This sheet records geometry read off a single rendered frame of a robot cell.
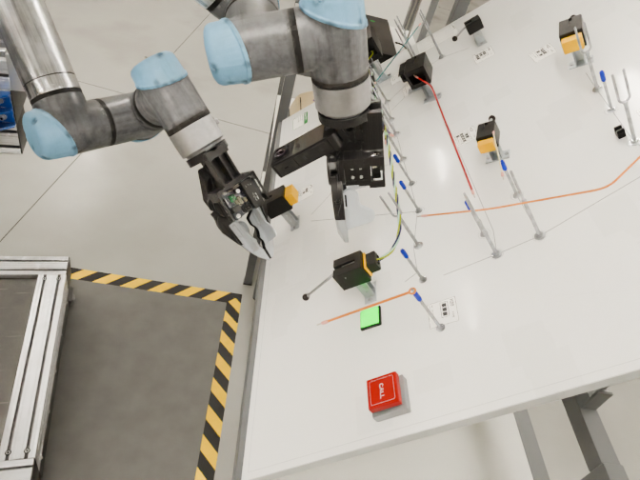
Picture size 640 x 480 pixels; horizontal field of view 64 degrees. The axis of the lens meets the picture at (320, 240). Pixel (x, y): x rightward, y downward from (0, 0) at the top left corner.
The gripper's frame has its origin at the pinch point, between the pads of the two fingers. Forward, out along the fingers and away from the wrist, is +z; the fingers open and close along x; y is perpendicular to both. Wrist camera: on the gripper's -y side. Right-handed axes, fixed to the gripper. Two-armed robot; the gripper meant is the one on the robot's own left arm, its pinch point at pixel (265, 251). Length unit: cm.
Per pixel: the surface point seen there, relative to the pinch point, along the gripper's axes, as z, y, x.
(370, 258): 9.6, 8.4, 13.2
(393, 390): 21.8, 23.0, -0.5
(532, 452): 67, 9, 24
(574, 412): 54, 21, 29
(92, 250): -3, -161, -24
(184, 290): 30, -138, -4
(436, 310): 20.1, 17.6, 14.8
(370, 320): 18.7, 8.6, 7.4
